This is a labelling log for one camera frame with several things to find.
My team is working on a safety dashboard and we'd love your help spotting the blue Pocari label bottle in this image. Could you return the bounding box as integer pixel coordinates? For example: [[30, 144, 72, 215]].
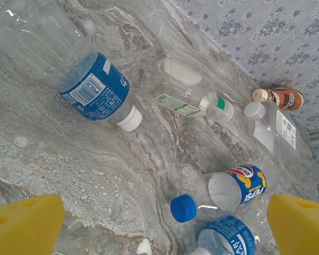
[[188, 214, 272, 255]]

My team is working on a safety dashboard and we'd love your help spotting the clear bottle green neck band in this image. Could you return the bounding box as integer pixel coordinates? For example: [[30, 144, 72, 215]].
[[142, 54, 235, 124]]

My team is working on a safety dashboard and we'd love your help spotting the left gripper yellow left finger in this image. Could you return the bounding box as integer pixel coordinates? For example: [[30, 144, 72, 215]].
[[0, 193, 66, 255]]

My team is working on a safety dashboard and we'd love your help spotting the clear bottle blue label white cap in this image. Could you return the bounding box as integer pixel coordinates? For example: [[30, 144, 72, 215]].
[[0, 0, 144, 133]]

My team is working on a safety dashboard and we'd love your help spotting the square clear bottle white label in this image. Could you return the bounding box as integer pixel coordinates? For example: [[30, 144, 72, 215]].
[[244, 100, 313, 160]]

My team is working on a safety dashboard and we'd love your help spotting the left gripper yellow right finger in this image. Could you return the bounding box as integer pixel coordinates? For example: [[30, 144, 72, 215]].
[[266, 193, 319, 255]]

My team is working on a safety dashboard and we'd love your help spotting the Pepsi label plastic bottle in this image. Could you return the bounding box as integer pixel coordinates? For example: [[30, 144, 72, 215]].
[[194, 164, 280, 213]]

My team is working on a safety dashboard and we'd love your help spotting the brown label plastic bottle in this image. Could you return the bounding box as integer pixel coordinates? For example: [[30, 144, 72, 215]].
[[251, 87, 305, 111]]

